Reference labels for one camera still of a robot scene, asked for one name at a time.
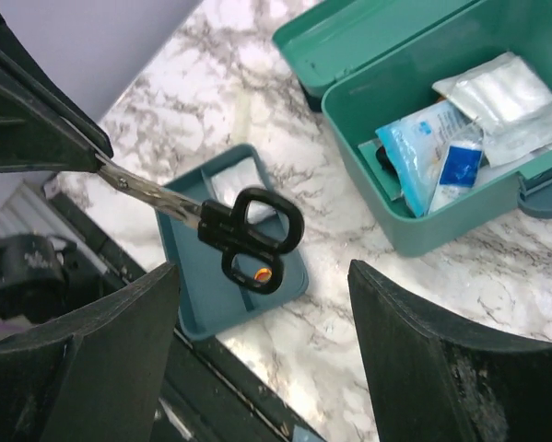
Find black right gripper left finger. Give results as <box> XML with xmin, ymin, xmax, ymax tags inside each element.
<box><xmin>0</xmin><ymin>263</ymin><xmax>180</xmax><ymax>441</ymax></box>

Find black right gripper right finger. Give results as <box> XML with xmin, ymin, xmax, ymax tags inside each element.
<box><xmin>347</xmin><ymin>260</ymin><xmax>552</xmax><ymax>441</ymax></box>

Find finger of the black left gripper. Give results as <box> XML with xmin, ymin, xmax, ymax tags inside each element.
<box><xmin>0</xmin><ymin>13</ymin><xmax>113</xmax><ymax>173</ymax></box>

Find teal divided tray insert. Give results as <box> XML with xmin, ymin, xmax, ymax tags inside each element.
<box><xmin>154</xmin><ymin>143</ymin><xmax>310</xmax><ymax>343</ymax></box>

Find clear zip bag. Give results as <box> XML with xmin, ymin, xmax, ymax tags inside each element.
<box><xmin>210</xmin><ymin>157</ymin><xmax>276</xmax><ymax>224</ymax></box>

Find black handled bandage scissors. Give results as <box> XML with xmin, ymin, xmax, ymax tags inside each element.
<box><xmin>95</xmin><ymin>153</ymin><xmax>305</xmax><ymax>295</ymax></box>

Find white blue bandage roll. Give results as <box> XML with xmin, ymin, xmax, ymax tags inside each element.
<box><xmin>429</xmin><ymin>122</ymin><xmax>484</xmax><ymax>214</ymax></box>

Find white gauze pad packet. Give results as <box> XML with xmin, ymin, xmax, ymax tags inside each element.
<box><xmin>432</xmin><ymin>52</ymin><xmax>552</xmax><ymax>167</ymax></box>

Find teal medicine kit box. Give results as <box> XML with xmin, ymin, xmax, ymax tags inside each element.
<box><xmin>271</xmin><ymin>0</ymin><xmax>552</xmax><ymax>258</ymax></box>

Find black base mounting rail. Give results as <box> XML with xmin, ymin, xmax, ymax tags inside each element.
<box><xmin>44</xmin><ymin>183</ymin><xmax>327</xmax><ymax>442</ymax></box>

